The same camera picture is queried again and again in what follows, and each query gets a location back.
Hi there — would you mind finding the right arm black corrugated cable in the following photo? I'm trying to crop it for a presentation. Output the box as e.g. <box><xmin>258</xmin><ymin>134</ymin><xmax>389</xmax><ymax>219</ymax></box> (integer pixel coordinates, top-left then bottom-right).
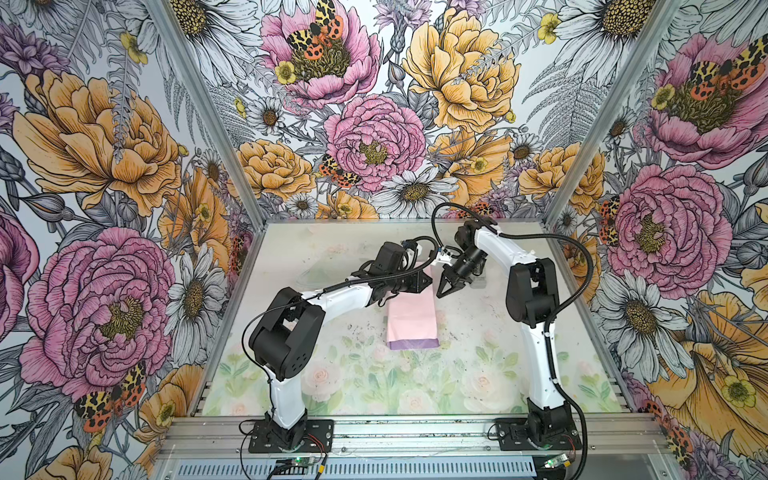
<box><xmin>430</xmin><ymin>202</ymin><xmax>595</xmax><ymax>480</ymax></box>

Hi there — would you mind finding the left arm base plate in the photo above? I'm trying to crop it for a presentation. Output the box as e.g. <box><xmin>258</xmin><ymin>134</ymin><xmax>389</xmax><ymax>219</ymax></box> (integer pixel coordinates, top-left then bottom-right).
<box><xmin>247</xmin><ymin>419</ymin><xmax>335</xmax><ymax>454</ymax></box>

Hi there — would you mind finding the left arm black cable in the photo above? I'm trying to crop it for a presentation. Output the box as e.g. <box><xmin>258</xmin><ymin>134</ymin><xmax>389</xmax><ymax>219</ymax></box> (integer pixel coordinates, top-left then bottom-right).
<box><xmin>241</xmin><ymin>235</ymin><xmax>442</xmax><ymax>415</ymax></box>

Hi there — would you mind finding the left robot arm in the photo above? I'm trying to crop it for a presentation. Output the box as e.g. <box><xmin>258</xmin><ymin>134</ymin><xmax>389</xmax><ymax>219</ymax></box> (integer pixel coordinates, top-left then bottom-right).
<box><xmin>243</xmin><ymin>269</ymin><xmax>432</xmax><ymax>453</ymax></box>

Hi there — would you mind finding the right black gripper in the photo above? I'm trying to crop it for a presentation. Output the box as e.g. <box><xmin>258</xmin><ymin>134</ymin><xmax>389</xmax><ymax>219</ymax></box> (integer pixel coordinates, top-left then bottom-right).
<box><xmin>436</xmin><ymin>245</ymin><xmax>489</xmax><ymax>298</ymax></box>

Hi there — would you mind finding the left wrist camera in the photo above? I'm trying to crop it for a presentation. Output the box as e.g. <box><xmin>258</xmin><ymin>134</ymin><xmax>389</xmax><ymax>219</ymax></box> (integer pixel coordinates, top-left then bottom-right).
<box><xmin>368</xmin><ymin>241</ymin><xmax>407</xmax><ymax>276</ymax></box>

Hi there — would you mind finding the purple wrapping paper sheet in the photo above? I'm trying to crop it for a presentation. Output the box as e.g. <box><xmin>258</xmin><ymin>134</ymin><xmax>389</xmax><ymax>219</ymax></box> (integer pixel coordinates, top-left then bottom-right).
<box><xmin>386</xmin><ymin>267</ymin><xmax>439</xmax><ymax>351</ymax></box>

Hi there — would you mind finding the aluminium front rail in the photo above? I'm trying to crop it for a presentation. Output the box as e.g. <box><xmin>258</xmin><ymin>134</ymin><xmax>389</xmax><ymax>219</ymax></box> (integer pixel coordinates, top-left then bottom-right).
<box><xmin>158</xmin><ymin>412</ymin><xmax>671</xmax><ymax>460</ymax></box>

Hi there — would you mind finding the white slotted cable duct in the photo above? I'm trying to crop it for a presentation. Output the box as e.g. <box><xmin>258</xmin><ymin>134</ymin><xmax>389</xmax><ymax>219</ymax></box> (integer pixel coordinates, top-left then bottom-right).
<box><xmin>166</xmin><ymin>456</ymin><xmax>536</xmax><ymax>479</ymax></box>

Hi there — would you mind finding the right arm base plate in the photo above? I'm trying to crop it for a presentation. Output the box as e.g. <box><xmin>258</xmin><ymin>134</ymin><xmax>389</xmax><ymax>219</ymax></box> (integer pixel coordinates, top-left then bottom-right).
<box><xmin>487</xmin><ymin>417</ymin><xmax>582</xmax><ymax>452</ymax></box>

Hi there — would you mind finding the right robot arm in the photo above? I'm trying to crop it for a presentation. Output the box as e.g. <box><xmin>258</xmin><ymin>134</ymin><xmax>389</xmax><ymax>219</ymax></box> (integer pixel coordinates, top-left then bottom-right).
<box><xmin>436</xmin><ymin>220</ymin><xmax>586</xmax><ymax>448</ymax></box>

